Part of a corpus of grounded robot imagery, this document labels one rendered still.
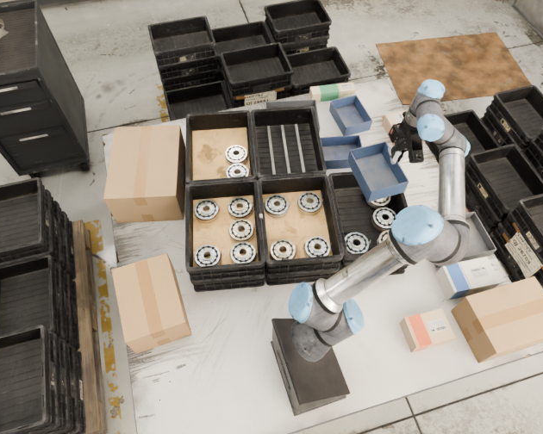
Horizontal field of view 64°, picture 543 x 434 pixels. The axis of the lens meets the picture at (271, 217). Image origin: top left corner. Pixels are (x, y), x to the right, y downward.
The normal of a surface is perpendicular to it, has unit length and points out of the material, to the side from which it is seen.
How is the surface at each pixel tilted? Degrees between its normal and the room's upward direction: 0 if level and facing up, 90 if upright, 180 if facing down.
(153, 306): 0
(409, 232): 42
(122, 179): 0
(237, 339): 0
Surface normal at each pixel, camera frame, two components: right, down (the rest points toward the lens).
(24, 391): 0.01, -0.52
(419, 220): -0.65, -0.51
